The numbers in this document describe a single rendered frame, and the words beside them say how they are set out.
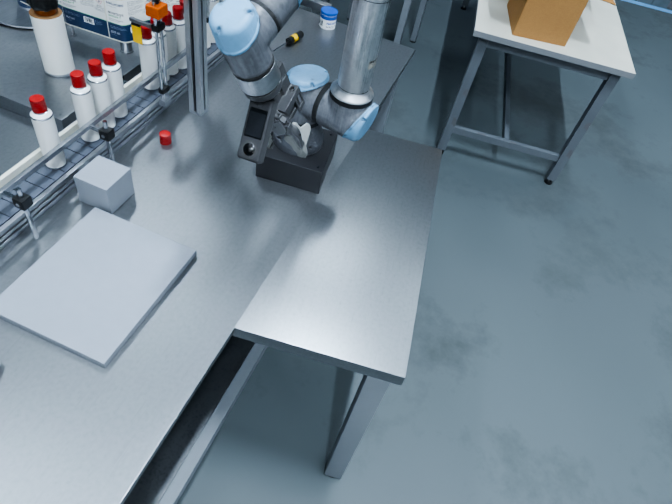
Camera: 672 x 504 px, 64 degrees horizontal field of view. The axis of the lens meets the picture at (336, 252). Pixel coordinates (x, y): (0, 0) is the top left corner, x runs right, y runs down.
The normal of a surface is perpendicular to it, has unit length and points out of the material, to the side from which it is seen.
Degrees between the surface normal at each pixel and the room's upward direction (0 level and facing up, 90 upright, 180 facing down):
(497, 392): 0
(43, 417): 0
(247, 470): 0
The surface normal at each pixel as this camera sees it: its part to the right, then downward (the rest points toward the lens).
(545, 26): -0.13, 0.75
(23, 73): 0.16, -0.64
